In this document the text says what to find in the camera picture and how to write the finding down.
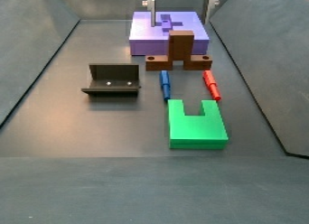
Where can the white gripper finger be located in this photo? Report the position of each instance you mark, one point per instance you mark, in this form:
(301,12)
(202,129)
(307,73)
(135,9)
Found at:
(150,5)
(210,6)

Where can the green U-shaped block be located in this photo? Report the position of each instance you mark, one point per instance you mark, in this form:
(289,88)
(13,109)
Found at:
(195,132)

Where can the purple board with cross slot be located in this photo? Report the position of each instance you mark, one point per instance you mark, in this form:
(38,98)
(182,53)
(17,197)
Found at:
(148,39)

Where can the brown inverted T block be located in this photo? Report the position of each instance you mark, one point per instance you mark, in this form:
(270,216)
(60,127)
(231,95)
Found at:
(179,47)

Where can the blue peg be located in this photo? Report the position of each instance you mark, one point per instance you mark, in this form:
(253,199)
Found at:
(164,84)

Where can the red peg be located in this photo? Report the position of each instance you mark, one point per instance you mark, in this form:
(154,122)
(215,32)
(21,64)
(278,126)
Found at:
(211,84)

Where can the black angle bracket fixture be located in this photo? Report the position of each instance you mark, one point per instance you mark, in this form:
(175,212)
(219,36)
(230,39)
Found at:
(113,78)

